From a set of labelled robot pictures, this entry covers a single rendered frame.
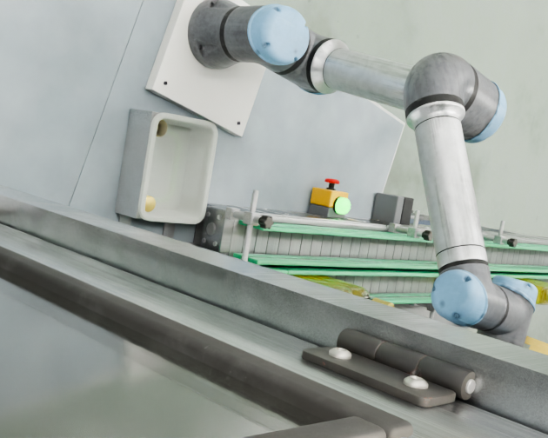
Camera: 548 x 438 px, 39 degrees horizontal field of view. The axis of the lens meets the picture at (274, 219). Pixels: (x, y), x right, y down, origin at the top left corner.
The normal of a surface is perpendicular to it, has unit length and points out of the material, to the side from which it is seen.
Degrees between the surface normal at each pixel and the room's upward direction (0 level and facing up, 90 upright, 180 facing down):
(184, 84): 0
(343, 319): 90
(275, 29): 7
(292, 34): 8
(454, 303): 90
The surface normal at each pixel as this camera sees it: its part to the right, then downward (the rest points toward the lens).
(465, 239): 0.03, -0.39
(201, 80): 0.70, 0.18
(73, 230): -0.69, -0.07
